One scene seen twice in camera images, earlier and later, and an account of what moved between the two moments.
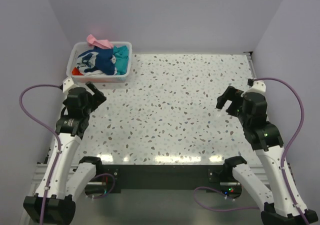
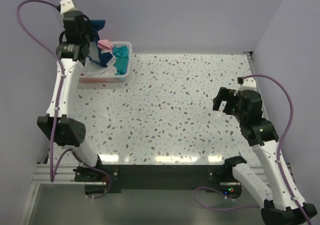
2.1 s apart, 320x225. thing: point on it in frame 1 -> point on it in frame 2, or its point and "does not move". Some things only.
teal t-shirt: x=121 y=54 does not move
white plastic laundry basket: x=76 y=48 does not move
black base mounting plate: x=112 y=180 does not move
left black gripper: x=96 y=95 -> x=88 y=51
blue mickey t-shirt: x=97 y=59 -> x=97 y=25
